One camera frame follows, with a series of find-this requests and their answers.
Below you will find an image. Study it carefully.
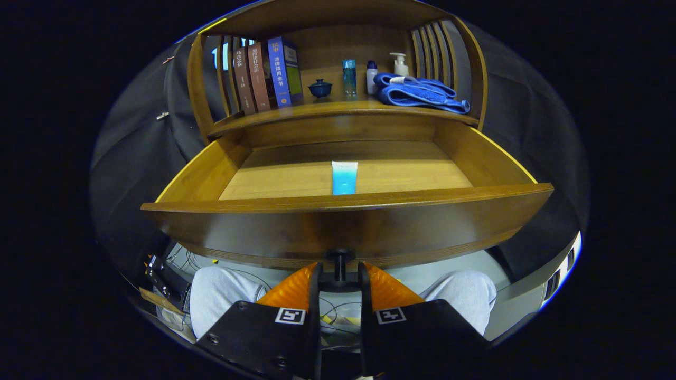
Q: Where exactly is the folded blue towel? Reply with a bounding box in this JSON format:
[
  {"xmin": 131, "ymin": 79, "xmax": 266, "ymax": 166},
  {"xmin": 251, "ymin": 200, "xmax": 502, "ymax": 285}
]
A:
[{"xmin": 373, "ymin": 72, "xmax": 471, "ymax": 115}]

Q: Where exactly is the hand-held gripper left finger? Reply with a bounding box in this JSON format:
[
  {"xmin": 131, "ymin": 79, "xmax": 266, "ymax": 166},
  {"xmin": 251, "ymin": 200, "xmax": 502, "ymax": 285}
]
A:
[{"xmin": 195, "ymin": 262, "xmax": 323, "ymax": 380}]

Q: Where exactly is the thick blue book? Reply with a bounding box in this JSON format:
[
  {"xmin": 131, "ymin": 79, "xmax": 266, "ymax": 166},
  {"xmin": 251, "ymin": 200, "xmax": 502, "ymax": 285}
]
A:
[{"xmin": 267, "ymin": 36, "xmax": 304, "ymax": 108}]

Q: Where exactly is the wooden cabinet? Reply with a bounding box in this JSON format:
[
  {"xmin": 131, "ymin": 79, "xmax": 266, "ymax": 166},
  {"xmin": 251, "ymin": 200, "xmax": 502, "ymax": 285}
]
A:
[{"xmin": 186, "ymin": 0, "xmax": 489, "ymax": 146}]

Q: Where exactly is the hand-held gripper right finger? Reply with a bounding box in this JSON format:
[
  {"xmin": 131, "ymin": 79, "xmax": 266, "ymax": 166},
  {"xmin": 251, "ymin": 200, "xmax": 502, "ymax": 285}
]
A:
[{"xmin": 359, "ymin": 261, "xmax": 492, "ymax": 380}]

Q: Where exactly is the grey panel with dark slots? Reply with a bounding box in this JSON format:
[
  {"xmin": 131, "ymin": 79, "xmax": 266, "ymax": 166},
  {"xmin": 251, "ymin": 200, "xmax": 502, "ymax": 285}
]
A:
[{"xmin": 486, "ymin": 232, "xmax": 581, "ymax": 341}]

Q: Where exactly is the wooden countertop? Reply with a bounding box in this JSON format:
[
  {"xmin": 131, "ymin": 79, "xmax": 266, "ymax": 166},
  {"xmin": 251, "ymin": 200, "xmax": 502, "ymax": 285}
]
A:
[{"xmin": 209, "ymin": 99, "xmax": 478, "ymax": 139}]

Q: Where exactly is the blue glass bottle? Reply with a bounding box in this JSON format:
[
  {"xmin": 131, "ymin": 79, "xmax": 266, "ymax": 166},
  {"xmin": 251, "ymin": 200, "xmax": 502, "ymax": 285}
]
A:
[{"xmin": 342, "ymin": 59, "xmax": 358, "ymax": 97}]

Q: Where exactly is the light blue cosmetic tube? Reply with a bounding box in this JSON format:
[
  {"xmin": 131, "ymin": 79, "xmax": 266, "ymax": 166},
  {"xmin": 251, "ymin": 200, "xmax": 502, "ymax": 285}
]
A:
[{"xmin": 331, "ymin": 161, "xmax": 359, "ymax": 196}]

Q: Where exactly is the reddish brown book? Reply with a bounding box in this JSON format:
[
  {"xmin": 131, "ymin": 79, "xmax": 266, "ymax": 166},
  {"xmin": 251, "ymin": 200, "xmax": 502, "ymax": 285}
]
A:
[{"xmin": 247, "ymin": 43, "xmax": 273, "ymax": 112}]

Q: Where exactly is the person's right leg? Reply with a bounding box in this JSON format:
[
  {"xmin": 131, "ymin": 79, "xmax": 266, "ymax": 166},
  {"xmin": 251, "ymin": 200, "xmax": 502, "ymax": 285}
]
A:
[{"xmin": 420, "ymin": 270, "xmax": 497, "ymax": 336}]

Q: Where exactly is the person's left leg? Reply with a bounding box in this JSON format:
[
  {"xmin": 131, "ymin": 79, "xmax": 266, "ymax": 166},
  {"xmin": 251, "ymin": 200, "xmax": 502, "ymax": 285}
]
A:
[{"xmin": 189, "ymin": 265, "xmax": 270, "ymax": 339}]

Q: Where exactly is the black floor device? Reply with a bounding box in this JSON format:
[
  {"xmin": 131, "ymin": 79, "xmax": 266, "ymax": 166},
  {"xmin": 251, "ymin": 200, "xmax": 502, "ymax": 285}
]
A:
[{"xmin": 145, "ymin": 253, "xmax": 193, "ymax": 312}]

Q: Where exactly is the person's leg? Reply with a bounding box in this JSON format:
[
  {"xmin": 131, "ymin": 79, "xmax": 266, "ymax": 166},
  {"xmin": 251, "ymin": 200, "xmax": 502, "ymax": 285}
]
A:
[
  {"xmin": 189, "ymin": 265, "xmax": 270, "ymax": 339},
  {"xmin": 420, "ymin": 270, "xmax": 497, "ymax": 336}
]

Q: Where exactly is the wooden drawer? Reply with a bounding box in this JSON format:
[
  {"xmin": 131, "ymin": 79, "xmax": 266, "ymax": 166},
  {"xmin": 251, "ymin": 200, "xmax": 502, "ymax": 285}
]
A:
[{"xmin": 140, "ymin": 113, "xmax": 555, "ymax": 293}]

